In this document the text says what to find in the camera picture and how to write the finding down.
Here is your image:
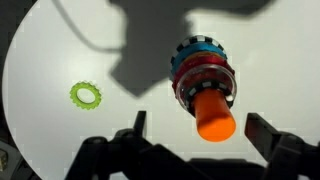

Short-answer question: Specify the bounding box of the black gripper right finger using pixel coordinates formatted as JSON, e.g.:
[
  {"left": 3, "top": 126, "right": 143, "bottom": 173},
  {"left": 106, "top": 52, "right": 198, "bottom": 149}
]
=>
[{"left": 244, "top": 113, "right": 281, "bottom": 161}]

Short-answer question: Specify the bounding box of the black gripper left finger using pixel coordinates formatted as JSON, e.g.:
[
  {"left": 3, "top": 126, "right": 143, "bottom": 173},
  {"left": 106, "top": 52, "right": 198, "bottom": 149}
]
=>
[{"left": 133, "top": 111, "right": 147, "bottom": 137}]

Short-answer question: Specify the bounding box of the orange ring stacker post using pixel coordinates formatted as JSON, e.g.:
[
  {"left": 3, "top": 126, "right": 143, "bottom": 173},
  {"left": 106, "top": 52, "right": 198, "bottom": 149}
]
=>
[{"left": 193, "top": 89, "right": 236, "bottom": 142}]

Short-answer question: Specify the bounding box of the lime green gear ring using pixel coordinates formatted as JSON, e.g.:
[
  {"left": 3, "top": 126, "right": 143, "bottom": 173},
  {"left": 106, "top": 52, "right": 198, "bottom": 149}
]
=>
[{"left": 69, "top": 80, "right": 103, "bottom": 111}]

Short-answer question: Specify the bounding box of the clear plastic ring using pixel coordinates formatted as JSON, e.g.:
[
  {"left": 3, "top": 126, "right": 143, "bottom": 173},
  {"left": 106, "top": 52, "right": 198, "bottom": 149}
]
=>
[{"left": 175, "top": 63, "right": 238, "bottom": 111}]

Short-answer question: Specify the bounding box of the blue ring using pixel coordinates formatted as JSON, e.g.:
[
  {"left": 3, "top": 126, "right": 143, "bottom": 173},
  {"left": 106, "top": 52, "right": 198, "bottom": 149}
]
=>
[{"left": 171, "top": 43, "right": 228, "bottom": 78}]

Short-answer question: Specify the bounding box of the large black white base ring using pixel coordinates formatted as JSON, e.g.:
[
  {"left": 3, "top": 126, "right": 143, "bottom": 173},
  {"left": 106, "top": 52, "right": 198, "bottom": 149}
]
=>
[{"left": 170, "top": 34, "right": 226, "bottom": 68}]

